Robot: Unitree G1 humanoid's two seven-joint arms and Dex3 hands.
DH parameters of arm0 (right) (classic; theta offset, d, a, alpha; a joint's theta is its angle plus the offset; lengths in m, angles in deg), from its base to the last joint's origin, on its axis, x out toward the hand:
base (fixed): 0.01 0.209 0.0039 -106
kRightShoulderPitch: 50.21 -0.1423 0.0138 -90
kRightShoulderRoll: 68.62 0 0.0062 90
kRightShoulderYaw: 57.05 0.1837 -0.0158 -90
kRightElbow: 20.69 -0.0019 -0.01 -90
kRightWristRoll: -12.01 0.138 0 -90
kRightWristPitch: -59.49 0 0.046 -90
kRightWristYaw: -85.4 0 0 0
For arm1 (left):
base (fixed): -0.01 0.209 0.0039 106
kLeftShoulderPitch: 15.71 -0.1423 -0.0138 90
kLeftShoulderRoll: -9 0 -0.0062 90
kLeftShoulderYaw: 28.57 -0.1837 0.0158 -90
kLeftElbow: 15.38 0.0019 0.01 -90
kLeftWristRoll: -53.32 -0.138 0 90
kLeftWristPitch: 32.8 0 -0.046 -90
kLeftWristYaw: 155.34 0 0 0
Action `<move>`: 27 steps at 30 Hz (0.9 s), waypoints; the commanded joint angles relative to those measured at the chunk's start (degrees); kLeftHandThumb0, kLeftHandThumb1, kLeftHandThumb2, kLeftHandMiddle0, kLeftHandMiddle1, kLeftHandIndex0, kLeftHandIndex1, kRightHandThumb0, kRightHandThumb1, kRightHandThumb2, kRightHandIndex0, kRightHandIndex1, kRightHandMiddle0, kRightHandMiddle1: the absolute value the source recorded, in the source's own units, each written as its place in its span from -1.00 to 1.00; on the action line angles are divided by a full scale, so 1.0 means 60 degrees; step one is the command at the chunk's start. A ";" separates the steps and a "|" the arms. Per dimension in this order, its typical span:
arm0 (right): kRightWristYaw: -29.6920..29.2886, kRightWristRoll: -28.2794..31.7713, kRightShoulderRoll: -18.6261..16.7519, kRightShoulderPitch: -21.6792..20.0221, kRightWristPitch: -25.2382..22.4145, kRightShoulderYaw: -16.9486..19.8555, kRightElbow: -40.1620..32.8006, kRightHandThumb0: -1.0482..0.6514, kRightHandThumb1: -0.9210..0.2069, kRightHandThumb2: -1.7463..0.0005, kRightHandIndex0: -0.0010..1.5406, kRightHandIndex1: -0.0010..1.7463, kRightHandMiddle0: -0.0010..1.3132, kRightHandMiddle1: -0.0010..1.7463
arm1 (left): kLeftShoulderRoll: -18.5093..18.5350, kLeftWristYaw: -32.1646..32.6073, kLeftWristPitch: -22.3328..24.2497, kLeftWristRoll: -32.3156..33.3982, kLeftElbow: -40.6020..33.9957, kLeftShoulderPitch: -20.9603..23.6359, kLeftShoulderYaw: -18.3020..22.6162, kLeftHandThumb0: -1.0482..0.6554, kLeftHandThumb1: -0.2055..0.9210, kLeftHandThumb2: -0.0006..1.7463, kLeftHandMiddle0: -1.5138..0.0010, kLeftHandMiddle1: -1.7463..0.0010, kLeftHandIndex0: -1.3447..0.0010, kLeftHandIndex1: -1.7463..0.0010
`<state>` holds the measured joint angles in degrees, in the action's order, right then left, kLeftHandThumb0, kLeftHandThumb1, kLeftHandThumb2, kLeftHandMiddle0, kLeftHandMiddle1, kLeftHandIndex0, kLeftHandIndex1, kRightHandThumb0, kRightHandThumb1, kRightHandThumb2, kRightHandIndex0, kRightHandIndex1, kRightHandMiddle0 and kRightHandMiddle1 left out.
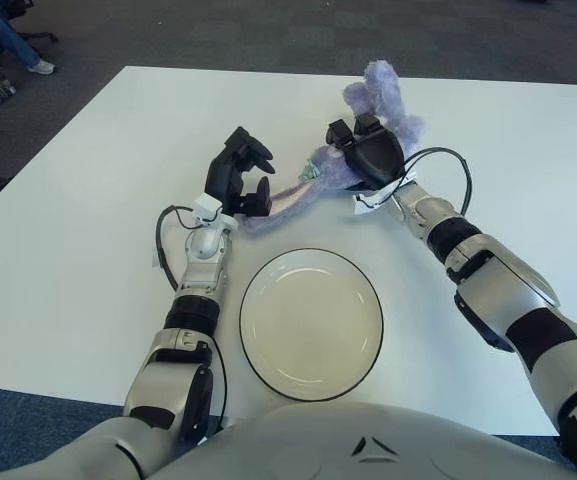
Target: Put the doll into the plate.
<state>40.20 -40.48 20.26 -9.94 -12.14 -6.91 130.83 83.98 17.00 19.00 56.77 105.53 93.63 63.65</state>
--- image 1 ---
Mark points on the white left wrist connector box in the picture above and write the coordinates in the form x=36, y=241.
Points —
x=207, y=207

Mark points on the white right wrist connector box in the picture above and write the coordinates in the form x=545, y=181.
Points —
x=368, y=202

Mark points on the person leg in blue jeans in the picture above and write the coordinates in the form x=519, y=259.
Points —
x=13, y=35

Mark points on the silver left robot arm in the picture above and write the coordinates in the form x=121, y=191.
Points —
x=205, y=270

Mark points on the white plate with black rim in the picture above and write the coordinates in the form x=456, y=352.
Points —
x=313, y=325

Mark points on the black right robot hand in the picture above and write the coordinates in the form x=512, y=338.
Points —
x=375, y=160

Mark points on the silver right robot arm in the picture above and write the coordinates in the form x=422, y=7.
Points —
x=508, y=300

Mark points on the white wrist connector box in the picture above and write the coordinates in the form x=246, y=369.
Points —
x=368, y=202
x=207, y=207

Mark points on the seated person in jeans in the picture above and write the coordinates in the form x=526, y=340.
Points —
x=43, y=36

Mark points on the white sneaker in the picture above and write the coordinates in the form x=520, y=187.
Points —
x=43, y=67

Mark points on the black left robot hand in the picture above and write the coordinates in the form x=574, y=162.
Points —
x=223, y=175

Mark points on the grey robot torso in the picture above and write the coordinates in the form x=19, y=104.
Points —
x=318, y=450

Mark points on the purple plush bunny doll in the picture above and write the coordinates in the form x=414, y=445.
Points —
x=383, y=95

